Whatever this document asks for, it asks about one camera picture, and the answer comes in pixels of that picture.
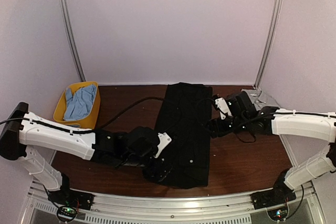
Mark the left aluminium frame post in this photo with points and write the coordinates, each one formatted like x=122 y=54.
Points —
x=71 y=40

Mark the black long sleeve shirt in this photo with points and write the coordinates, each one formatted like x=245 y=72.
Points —
x=183 y=114

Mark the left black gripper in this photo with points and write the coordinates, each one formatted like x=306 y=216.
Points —
x=153 y=171

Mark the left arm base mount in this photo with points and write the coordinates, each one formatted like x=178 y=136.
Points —
x=68 y=202

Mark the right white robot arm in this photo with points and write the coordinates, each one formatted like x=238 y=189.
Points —
x=272 y=120

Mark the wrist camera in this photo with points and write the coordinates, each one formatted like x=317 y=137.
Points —
x=144 y=141
x=236 y=105

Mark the front aluminium rail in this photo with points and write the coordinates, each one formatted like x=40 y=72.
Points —
x=233 y=208

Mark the grey shirt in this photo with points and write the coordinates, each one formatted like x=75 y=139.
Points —
x=260 y=99

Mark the light blue shirt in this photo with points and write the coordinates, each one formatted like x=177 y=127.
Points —
x=82 y=105

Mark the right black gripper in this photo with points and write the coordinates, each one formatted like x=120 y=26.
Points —
x=216 y=125

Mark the right aluminium frame post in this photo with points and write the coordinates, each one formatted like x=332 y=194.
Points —
x=276 y=10

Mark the yellow plastic basket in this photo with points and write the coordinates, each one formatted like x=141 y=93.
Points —
x=61 y=106

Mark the aluminium frame post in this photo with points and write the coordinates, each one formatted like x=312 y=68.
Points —
x=276 y=10
x=71 y=40

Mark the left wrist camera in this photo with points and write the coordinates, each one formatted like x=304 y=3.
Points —
x=144 y=141

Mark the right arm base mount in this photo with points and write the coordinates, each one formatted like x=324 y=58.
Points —
x=275 y=200

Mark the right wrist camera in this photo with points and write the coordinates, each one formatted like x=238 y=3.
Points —
x=236 y=105

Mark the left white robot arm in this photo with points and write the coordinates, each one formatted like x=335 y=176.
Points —
x=24 y=130

